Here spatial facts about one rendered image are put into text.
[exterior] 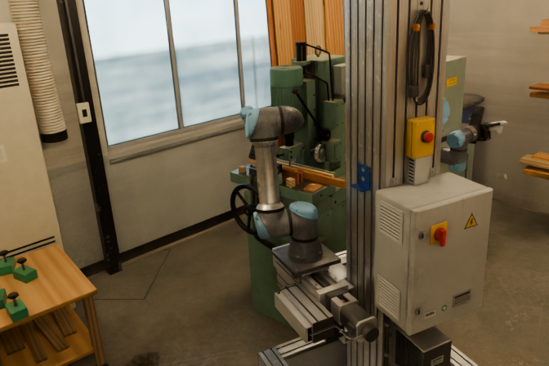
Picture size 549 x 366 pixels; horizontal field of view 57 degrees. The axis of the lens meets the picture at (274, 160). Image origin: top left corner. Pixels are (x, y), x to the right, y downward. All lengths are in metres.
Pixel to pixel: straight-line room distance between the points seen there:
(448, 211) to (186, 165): 2.64
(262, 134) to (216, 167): 2.22
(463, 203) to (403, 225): 0.21
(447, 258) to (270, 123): 0.81
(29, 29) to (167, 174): 1.44
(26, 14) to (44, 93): 0.45
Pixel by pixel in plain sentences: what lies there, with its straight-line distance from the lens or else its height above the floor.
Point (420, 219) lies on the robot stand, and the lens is 1.66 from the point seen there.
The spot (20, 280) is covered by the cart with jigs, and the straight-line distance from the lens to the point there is 3.01.
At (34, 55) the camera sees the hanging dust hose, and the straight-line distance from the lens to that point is 3.26.
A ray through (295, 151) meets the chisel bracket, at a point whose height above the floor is 1.04.
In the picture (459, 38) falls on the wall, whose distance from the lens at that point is 4.77.
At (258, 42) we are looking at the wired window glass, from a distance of 4.37.
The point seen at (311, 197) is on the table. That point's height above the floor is 0.89.
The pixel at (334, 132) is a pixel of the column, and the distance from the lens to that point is 2.95.
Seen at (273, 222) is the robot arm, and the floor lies 1.01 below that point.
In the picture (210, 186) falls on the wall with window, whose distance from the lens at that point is 4.19.
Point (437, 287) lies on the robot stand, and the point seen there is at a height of 0.92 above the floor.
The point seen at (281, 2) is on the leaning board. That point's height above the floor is 1.78.
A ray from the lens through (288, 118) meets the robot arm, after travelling 2.00.
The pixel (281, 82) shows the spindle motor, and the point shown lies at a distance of 2.63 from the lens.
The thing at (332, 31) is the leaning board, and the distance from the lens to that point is 4.67.
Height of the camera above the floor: 1.92
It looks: 19 degrees down
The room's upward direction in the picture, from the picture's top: 3 degrees counter-clockwise
